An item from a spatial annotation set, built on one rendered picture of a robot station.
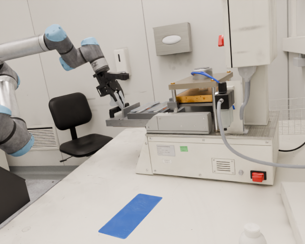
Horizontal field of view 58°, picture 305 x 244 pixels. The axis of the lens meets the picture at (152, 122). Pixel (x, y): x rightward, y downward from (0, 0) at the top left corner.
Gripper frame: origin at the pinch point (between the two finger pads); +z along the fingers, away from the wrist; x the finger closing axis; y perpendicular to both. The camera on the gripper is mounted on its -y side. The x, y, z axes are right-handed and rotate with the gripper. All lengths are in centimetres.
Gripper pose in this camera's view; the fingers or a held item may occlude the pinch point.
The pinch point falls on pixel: (123, 106)
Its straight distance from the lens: 129.7
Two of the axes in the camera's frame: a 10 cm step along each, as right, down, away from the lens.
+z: 4.2, 9.0, 0.6
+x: -4.5, 2.7, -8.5
